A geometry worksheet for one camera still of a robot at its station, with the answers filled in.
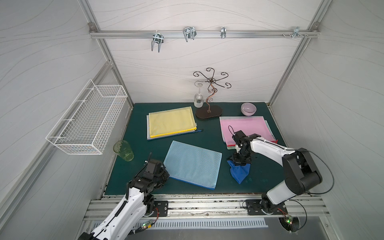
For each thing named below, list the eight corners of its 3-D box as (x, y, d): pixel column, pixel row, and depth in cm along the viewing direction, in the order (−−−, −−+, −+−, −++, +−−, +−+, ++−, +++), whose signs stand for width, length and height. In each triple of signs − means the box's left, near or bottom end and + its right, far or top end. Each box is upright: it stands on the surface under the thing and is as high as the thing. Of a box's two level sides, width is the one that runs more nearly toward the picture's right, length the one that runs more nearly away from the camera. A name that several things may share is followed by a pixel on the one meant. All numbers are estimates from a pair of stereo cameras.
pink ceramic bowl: (244, 117, 112) (246, 113, 109) (238, 108, 118) (239, 104, 115) (256, 113, 114) (258, 110, 111) (249, 105, 120) (251, 101, 117)
